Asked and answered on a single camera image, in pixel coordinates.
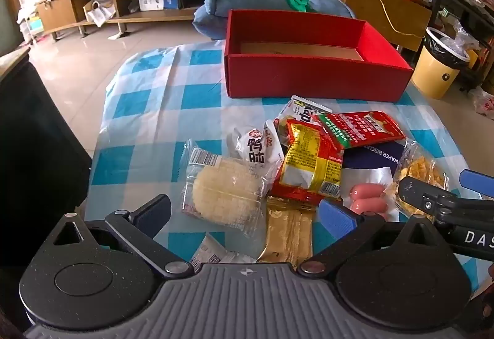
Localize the white duck snack packet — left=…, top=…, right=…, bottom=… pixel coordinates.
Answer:
left=226, top=121, right=287, bottom=201

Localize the clear round rice cake packet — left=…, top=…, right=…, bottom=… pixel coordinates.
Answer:
left=181, top=138, right=271, bottom=237

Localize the gold snack packet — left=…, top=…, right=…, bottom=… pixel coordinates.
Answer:
left=257, top=196, right=315, bottom=266

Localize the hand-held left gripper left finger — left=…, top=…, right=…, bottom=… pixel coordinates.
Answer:
left=50, top=194, right=195, bottom=278

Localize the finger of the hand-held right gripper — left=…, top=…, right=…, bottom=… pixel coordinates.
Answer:
left=458, top=169, right=494, bottom=201
left=397, top=176, right=466, bottom=218

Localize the yellow cable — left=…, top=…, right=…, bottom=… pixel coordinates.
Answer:
left=359, top=0, right=425, bottom=39

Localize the small white snack packet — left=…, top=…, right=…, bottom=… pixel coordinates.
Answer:
left=188, top=235, right=257, bottom=270

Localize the clear yellow twists packet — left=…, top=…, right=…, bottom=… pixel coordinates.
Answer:
left=386, top=140, right=450, bottom=216

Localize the blue white checkered tablecloth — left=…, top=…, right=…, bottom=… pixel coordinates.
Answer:
left=83, top=40, right=494, bottom=287

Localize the pink white plastic bag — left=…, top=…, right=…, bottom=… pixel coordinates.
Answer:
left=469, top=86, right=494, bottom=116

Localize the yellow red snack packet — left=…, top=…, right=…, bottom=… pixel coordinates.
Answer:
left=270, top=119, right=344, bottom=203

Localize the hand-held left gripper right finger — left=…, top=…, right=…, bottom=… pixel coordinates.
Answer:
left=295, top=200, right=444, bottom=278

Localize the pink sausage packet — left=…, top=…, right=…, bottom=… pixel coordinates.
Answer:
left=343, top=182, right=390, bottom=222

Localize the dark blue wafer biscuit packet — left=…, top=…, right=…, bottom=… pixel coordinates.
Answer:
left=341, top=142, right=406, bottom=204

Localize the red green snack packet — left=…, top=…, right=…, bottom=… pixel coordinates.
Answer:
left=312, top=111, right=406, bottom=150

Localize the yellow trash bin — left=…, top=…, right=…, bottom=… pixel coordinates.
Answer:
left=412, top=27, right=471, bottom=99

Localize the white wafer packet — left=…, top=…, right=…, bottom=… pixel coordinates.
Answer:
left=274, top=95, right=333, bottom=131

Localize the black furniture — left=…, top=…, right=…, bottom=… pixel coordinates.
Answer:
left=0, top=48, right=93, bottom=324

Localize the brown cardboard box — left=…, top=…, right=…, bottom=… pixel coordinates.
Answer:
left=345, top=0, right=433, bottom=52

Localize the white paper bag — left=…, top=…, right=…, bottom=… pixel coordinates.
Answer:
left=83, top=0, right=116, bottom=28

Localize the red cardboard box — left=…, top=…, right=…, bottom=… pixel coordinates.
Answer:
left=224, top=9, right=414, bottom=98

